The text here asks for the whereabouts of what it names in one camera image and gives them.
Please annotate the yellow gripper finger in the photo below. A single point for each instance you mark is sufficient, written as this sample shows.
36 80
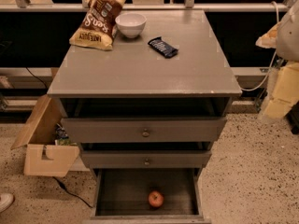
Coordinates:
269 39
282 91

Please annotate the red apple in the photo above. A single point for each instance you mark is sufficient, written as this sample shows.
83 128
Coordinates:
156 199

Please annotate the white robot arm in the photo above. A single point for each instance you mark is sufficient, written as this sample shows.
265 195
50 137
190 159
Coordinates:
288 38

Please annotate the grey wooden drawer cabinet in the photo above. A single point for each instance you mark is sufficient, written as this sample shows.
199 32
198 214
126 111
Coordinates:
133 81

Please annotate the grey open bottom drawer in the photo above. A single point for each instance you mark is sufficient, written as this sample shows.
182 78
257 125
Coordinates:
121 197

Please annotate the grey middle drawer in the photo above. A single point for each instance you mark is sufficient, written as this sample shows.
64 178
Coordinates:
145 159

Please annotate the grey top drawer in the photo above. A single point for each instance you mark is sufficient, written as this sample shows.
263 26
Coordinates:
143 130

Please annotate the dark blue candy bar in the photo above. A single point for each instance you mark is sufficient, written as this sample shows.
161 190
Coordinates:
162 47

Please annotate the white ceramic bowl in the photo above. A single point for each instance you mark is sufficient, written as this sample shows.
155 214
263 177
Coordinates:
131 25

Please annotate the brown yellow chip bag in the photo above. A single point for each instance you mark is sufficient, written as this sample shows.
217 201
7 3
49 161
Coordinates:
98 29

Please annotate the items inside cardboard box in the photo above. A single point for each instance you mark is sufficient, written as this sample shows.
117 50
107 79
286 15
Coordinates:
61 137

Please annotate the open cardboard box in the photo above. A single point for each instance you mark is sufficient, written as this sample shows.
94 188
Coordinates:
43 157

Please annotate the metal railing bar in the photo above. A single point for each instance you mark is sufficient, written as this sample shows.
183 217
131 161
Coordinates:
243 7

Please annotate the white shoe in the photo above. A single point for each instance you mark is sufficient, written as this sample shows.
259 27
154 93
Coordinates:
6 200

